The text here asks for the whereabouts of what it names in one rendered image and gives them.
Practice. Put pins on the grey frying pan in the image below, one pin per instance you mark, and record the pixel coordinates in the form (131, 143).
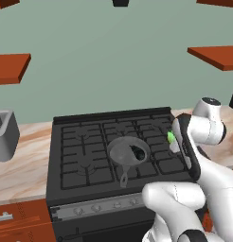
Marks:
(121, 154)

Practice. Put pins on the grey toaster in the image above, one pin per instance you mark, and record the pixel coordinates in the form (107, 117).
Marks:
(6, 141)

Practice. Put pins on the red-brown drawer front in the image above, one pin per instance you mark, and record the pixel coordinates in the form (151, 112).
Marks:
(33, 234)
(30, 212)

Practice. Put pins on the black range hood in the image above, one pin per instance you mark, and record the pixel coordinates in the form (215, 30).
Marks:
(120, 2)

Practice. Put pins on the black oven door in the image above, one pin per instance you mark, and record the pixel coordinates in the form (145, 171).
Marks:
(115, 227)

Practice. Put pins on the corn with green husk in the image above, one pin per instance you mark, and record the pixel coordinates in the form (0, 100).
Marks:
(171, 138)

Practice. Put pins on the black stove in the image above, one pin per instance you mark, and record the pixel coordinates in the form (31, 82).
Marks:
(90, 189)

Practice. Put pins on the red-brown wall shelf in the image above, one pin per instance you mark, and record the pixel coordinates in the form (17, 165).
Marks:
(219, 2)
(219, 56)
(9, 67)
(4, 2)

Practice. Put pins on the red-brown cupboard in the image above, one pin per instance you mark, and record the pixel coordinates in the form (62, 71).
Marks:
(207, 222)

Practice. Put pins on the silver stove knob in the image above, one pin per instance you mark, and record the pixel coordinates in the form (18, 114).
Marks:
(78, 210)
(96, 208)
(117, 204)
(133, 201)

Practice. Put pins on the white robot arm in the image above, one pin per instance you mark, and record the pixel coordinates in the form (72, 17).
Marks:
(181, 204)

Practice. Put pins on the dark purple eggplant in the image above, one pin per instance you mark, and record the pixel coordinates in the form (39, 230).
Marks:
(139, 153)

